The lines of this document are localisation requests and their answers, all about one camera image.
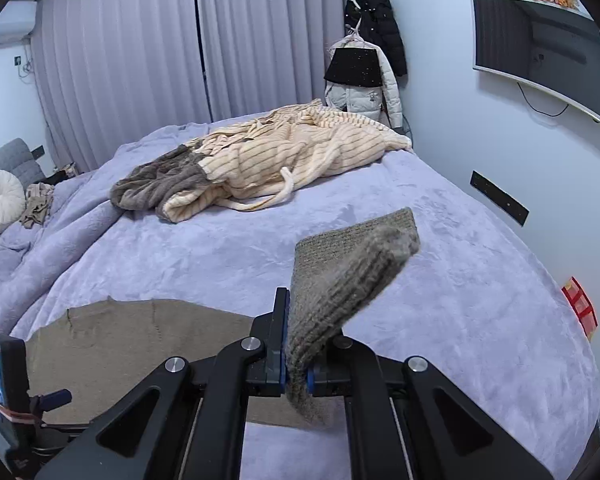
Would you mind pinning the grey pleated curtains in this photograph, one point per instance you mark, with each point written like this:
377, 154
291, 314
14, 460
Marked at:
109, 72

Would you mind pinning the brown knit sweater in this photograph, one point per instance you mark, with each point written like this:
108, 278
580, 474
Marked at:
101, 351

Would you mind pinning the wall mounted television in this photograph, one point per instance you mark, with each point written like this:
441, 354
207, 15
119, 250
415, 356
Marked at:
546, 47

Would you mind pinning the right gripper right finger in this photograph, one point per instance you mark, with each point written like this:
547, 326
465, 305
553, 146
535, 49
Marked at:
332, 373

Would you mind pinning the lavender plush bed blanket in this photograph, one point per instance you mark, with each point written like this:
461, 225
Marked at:
474, 300

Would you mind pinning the grey quilted headboard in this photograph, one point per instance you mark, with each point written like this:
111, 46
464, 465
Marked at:
16, 158

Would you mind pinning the round white pleated cushion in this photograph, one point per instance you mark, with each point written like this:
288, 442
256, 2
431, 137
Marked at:
12, 199

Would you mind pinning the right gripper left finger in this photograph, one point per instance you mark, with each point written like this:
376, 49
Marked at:
267, 374

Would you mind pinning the white air conditioner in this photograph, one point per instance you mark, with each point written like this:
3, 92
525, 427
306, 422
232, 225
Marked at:
17, 20

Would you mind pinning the grey-brown fleece garment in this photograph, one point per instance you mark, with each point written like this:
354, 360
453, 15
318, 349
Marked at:
150, 185

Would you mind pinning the cream striped fleece robe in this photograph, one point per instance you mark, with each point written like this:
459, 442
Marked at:
259, 163

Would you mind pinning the black hanging jacket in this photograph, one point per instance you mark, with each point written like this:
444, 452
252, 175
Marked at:
376, 24

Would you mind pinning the black wall socket strip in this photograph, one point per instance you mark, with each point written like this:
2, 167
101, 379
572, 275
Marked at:
517, 211

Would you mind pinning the small beige crumpled cloth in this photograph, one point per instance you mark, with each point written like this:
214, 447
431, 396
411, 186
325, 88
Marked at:
39, 200

